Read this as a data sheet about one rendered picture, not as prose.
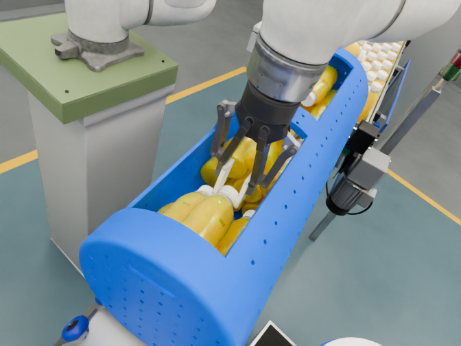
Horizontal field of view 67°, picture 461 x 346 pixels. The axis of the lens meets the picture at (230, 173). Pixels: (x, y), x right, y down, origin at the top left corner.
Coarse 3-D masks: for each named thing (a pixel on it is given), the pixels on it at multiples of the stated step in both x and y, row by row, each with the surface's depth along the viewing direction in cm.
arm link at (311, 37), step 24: (264, 0) 37; (288, 0) 34; (312, 0) 32; (336, 0) 32; (360, 0) 33; (384, 0) 35; (264, 24) 38; (288, 24) 35; (312, 24) 34; (336, 24) 34; (360, 24) 35; (384, 24) 38; (288, 48) 37; (312, 48) 36; (336, 48) 38
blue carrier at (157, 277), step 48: (336, 96) 84; (336, 144) 79; (144, 192) 63; (288, 192) 59; (96, 240) 47; (144, 240) 44; (192, 240) 45; (240, 240) 49; (288, 240) 58; (96, 288) 57; (144, 288) 48; (192, 288) 42; (240, 288) 46; (144, 336) 59; (192, 336) 49; (240, 336) 46
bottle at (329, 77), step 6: (330, 66) 104; (324, 72) 100; (330, 72) 102; (336, 72) 104; (324, 78) 98; (330, 78) 100; (336, 78) 104; (318, 84) 95; (324, 84) 96; (330, 84) 99; (312, 90) 94; (318, 90) 94; (324, 90) 96; (318, 96) 95; (324, 96) 97
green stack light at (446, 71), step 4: (448, 64) 128; (452, 64) 127; (444, 68) 130; (448, 68) 128; (452, 68) 127; (456, 68) 126; (440, 72) 131; (444, 72) 130; (448, 72) 128; (452, 72) 127; (456, 72) 127; (460, 72) 127; (444, 76) 130; (448, 76) 129; (452, 76) 128; (456, 76) 128; (452, 80) 129
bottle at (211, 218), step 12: (204, 204) 56; (216, 204) 56; (228, 204) 58; (192, 216) 55; (204, 216) 55; (216, 216) 55; (228, 216) 57; (192, 228) 53; (204, 228) 53; (216, 228) 54; (228, 228) 57; (216, 240) 54
